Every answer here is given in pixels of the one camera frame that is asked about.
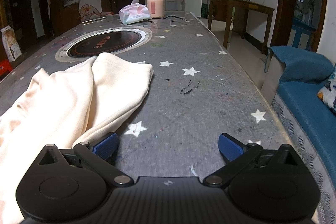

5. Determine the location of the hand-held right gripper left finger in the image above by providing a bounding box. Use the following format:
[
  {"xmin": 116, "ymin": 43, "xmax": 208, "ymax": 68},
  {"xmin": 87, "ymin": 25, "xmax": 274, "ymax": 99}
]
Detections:
[{"xmin": 38, "ymin": 132, "xmax": 134, "ymax": 186}]

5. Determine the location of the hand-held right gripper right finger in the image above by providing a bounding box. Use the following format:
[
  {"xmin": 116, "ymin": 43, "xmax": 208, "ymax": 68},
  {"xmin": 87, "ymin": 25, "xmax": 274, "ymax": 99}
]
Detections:
[{"xmin": 203, "ymin": 133, "xmax": 300, "ymax": 187}]

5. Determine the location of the cream shirt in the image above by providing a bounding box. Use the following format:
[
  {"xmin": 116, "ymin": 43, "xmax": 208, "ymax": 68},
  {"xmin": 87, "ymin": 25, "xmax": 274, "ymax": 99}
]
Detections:
[{"xmin": 0, "ymin": 52, "xmax": 154, "ymax": 159}]

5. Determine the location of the blue sofa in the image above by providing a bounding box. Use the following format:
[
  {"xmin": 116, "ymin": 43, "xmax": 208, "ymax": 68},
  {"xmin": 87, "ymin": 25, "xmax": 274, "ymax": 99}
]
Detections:
[{"xmin": 265, "ymin": 46, "xmax": 336, "ymax": 224}]

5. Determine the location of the round black induction cooktop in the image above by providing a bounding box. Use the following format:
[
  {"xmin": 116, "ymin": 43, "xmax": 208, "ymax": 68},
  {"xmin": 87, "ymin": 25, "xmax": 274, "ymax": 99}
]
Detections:
[{"xmin": 55, "ymin": 27, "xmax": 153, "ymax": 62}]

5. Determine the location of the patterned pillow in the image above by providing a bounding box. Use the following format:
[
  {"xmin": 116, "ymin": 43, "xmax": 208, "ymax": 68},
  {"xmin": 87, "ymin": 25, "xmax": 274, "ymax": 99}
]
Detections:
[{"xmin": 317, "ymin": 80, "xmax": 336, "ymax": 114}]

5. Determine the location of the dark slim phone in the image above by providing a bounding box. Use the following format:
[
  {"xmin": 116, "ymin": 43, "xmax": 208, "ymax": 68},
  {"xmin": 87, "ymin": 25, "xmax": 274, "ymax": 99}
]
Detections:
[{"xmin": 81, "ymin": 16, "xmax": 107, "ymax": 24}]

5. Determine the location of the red plastic stool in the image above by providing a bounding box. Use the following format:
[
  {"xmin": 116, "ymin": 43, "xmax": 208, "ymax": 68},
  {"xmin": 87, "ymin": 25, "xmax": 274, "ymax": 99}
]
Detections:
[{"xmin": 0, "ymin": 59, "xmax": 12, "ymax": 80}]

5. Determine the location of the blue storage cabinet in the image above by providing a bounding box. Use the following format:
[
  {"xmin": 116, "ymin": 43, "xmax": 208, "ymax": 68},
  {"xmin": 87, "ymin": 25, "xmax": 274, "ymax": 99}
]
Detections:
[{"xmin": 291, "ymin": 18, "xmax": 317, "ymax": 51}]

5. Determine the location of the soft tissue pack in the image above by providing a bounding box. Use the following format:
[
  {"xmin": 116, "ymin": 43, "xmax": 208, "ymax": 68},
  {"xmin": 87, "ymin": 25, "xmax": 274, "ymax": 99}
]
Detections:
[{"xmin": 119, "ymin": 0, "xmax": 152, "ymax": 25}]

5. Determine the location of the pink patterned fabric item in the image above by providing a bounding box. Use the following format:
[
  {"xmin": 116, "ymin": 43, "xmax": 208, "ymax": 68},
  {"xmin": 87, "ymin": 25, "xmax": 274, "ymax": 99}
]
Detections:
[{"xmin": 79, "ymin": 4, "xmax": 108, "ymax": 24}]

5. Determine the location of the printed paper bag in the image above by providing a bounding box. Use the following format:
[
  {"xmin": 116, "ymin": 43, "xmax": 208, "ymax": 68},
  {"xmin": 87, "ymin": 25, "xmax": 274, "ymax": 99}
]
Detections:
[{"xmin": 0, "ymin": 26, "xmax": 23, "ymax": 63}]

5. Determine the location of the dark wooden side table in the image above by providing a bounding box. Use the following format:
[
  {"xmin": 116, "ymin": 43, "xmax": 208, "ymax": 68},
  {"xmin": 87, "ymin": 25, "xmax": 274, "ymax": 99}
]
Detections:
[{"xmin": 207, "ymin": 0, "xmax": 275, "ymax": 54}]

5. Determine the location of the pink thermos bottle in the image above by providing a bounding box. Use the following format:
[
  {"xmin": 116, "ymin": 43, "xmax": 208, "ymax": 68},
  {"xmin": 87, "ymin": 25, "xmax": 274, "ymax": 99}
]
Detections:
[{"xmin": 147, "ymin": 0, "xmax": 165, "ymax": 19}]

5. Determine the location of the black table cable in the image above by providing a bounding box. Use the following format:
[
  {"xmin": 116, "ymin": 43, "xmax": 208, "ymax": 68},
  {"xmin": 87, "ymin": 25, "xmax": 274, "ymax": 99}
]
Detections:
[{"xmin": 143, "ymin": 15, "xmax": 188, "ymax": 28}]

